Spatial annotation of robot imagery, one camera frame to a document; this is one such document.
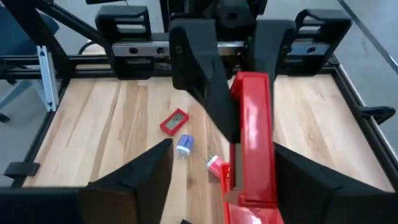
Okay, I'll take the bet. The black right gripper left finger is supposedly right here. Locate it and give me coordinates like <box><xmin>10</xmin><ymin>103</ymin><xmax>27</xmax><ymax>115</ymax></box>
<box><xmin>77</xmin><ymin>138</ymin><xmax>174</xmax><ymax>224</ymax></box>

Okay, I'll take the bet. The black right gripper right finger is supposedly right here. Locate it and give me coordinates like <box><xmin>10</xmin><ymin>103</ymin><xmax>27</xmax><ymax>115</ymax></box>
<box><xmin>273</xmin><ymin>142</ymin><xmax>398</xmax><ymax>224</ymax></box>

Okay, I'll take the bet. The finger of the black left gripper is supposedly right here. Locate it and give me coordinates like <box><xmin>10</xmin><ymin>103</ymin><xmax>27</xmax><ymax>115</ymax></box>
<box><xmin>253</xmin><ymin>19</ymin><xmax>297</xmax><ymax>83</ymax></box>
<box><xmin>169</xmin><ymin>18</ymin><xmax>241</xmax><ymax>144</ymax></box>

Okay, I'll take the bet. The red digital thermometer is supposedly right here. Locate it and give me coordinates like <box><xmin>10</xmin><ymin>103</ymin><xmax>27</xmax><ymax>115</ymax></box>
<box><xmin>229</xmin><ymin>71</ymin><xmax>278</xmax><ymax>208</ymax></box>
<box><xmin>159</xmin><ymin>107</ymin><xmax>190</xmax><ymax>137</ymax></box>

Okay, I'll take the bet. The small silver-blue piece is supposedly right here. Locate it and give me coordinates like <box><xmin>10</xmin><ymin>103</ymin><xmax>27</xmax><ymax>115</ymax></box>
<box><xmin>175</xmin><ymin>134</ymin><xmax>195</xmax><ymax>159</ymax></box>

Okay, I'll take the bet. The black table clamp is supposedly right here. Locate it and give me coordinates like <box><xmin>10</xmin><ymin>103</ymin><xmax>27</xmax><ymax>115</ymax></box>
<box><xmin>357</xmin><ymin>105</ymin><xmax>396</xmax><ymax>126</ymax></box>

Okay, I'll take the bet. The silver aluminium extrusion post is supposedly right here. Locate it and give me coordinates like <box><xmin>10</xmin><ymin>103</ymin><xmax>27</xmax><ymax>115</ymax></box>
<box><xmin>36</xmin><ymin>45</ymin><xmax>60</xmax><ymax>113</ymax></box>

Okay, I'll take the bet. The red power adapter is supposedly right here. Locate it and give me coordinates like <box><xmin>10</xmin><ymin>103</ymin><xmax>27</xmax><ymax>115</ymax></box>
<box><xmin>205</xmin><ymin>154</ymin><xmax>225</xmax><ymax>179</ymax></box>

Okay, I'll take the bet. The black aluminium table frame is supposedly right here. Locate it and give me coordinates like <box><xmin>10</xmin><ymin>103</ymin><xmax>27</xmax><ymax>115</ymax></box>
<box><xmin>0</xmin><ymin>0</ymin><xmax>398</xmax><ymax>190</ymax></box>

